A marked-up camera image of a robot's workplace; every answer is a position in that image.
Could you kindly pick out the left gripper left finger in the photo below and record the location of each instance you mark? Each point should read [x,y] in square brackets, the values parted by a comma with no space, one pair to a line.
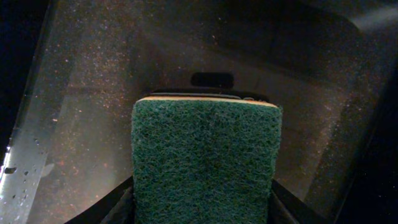
[100,209]

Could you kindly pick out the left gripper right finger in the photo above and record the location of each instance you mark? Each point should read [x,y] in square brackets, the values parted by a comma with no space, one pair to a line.
[286,208]

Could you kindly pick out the green yellow sponge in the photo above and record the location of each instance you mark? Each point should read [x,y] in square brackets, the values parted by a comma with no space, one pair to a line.
[203,160]

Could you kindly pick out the black rectangular tray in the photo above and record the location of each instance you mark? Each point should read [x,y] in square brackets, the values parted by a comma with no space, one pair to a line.
[326,63]

